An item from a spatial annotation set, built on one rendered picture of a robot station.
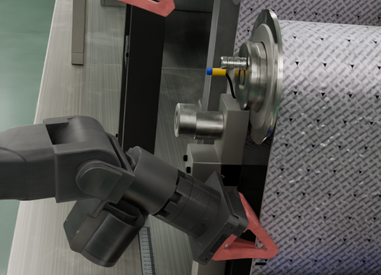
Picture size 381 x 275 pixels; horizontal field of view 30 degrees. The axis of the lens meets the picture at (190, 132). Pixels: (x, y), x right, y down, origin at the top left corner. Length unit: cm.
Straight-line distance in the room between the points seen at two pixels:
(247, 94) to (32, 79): 344
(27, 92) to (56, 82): 230
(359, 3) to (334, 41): 23
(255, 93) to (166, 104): 85
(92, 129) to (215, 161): 19
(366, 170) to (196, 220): 19
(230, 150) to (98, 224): 18
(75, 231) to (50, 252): 33
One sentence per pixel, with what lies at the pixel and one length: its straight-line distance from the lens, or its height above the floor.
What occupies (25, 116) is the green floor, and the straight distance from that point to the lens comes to 368.
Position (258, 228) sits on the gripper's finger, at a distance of 78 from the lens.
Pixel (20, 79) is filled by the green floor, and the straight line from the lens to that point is 415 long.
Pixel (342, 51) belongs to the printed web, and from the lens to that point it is 76.
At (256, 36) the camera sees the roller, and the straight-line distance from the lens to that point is 80.
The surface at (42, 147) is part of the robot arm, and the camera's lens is 68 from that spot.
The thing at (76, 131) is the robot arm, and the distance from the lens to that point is 70.
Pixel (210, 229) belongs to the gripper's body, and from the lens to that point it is 75.
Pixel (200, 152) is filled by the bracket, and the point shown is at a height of 114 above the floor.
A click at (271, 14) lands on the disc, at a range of 76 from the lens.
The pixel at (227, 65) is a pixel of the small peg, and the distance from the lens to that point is 75.
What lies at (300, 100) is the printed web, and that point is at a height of 125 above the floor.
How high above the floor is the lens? 152
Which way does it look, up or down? 25 degrees down
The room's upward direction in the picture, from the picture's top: 6 degrees clockwise
